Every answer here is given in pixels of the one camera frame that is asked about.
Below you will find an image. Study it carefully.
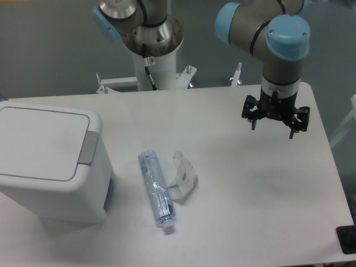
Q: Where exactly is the white push-top trash can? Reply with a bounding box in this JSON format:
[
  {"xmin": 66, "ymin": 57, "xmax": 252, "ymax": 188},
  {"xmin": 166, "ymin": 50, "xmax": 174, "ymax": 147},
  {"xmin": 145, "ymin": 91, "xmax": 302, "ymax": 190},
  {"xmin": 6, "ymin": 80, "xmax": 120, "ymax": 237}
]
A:
[{"xmin": 1, "ymin": 101, "xmax": 115, "ymax": 224}]

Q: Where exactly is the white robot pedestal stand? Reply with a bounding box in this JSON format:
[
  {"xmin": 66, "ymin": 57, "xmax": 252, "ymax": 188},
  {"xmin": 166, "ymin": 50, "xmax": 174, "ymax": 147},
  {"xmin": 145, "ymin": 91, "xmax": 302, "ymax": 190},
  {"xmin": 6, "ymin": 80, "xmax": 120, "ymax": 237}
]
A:
[{"xmin": 95, "ymin": 47, "xmax": 244, "ymax": 95}]

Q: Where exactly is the blue object at left edge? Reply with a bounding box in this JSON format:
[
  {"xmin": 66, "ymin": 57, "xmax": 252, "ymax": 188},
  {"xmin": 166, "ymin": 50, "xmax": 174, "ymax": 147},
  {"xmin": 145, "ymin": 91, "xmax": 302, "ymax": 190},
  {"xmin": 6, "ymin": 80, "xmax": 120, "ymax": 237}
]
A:
[{"xmin": 0, "ymin": 95, "xmax": 8, "ymax": 101}]

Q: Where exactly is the black cable on pedestal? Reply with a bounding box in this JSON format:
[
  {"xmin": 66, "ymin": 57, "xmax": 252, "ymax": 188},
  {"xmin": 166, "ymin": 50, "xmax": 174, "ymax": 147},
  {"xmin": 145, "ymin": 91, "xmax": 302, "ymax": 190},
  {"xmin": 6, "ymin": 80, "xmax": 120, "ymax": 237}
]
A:
[{"xmin": 141, "ymin": 43, "xmax": 159, "ymax": 91}]

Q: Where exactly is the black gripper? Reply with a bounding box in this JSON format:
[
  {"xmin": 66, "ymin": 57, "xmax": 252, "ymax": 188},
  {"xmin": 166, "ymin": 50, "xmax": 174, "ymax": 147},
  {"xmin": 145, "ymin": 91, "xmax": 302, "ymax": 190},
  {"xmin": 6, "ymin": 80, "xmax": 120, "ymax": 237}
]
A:
[{"xmin": 241, "ymin": 86, "xmax": 310, "ymax": 139}]

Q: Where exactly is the crumpled clear plastic bag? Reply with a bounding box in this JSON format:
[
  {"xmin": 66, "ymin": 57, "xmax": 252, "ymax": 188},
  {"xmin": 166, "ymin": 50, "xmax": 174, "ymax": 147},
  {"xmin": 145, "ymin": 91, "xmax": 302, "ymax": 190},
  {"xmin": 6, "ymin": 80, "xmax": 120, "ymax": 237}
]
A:
[{"xmin": 167, "ymin": 151, "xmax": 199, "ymax": 201}]

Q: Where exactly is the white frame at right edge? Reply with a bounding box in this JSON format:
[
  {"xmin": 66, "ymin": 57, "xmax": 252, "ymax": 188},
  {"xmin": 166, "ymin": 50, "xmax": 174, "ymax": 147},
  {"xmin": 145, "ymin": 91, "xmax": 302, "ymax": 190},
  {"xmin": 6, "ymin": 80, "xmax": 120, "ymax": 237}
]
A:
[{"xmin": 329, "ymin": 95, "xmax": 355, "ymax": 149}]

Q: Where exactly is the clear plastic water bottle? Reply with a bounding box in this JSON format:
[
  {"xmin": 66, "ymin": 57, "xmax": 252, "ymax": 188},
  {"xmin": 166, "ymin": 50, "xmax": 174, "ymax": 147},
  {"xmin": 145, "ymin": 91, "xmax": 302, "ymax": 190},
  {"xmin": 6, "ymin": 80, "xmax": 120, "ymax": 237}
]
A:
[{"xmin": 138, "ymin": 150, "xmax": 176, "ymax": 234}]

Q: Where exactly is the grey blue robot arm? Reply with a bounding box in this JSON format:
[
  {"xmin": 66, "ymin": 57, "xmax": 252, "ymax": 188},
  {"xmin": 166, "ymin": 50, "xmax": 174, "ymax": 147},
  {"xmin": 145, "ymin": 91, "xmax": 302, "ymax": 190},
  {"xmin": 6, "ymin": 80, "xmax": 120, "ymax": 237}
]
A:
[{"xmin": 92, "ymin": 1, "xmax": 310, "ymax": 134}]

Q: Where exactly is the black device at table edge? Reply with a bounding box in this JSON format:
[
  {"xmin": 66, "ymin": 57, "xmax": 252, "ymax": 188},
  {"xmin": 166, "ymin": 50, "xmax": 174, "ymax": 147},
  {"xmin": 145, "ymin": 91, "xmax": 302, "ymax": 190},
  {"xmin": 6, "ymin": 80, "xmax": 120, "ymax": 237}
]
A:
[{"xmin": 336, "ymin": 225, "xmax": 355, "ymax": 255}]

